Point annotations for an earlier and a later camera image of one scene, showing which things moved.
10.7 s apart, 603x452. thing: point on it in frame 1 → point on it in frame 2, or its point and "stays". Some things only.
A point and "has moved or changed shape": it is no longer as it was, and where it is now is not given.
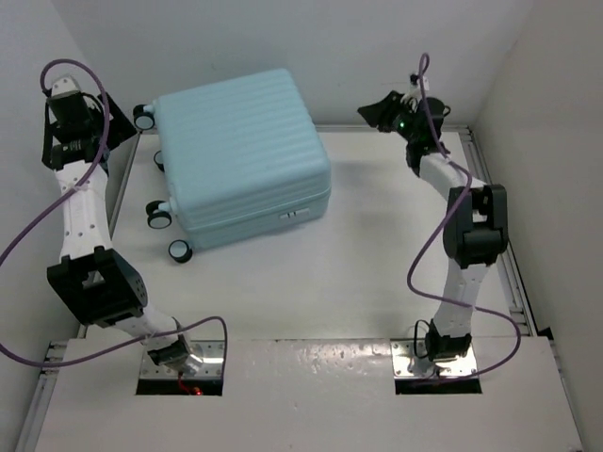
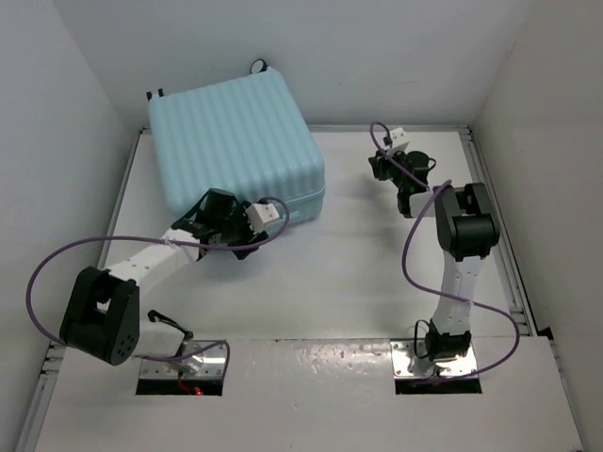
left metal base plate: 211,351 stays
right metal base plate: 405,364 stays
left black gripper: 119,128 → 239,211
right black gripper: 380,114 → 382,164
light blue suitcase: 242,156 has moved or changed shape
